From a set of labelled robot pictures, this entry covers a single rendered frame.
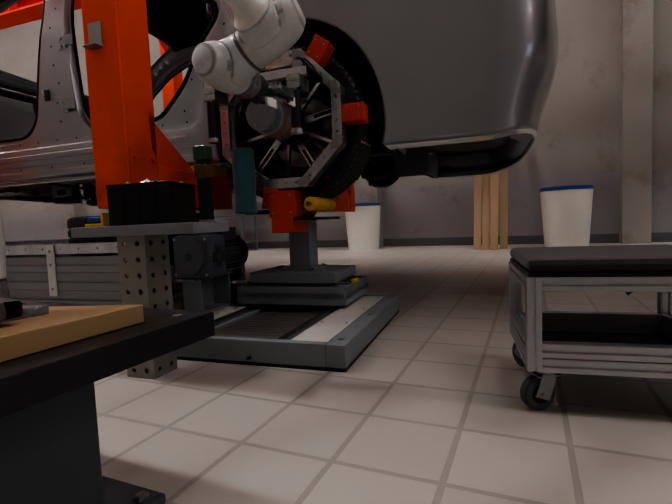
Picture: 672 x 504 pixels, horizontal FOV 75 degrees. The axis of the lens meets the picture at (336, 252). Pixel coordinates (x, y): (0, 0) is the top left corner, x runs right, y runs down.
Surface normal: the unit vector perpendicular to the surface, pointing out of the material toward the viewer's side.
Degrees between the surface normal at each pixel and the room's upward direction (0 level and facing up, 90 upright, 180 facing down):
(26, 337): 90
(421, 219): 90
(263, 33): 135
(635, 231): 90
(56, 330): 90
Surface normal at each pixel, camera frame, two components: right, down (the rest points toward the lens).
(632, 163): -0.40, 0.08
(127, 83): 0.95, -0.02
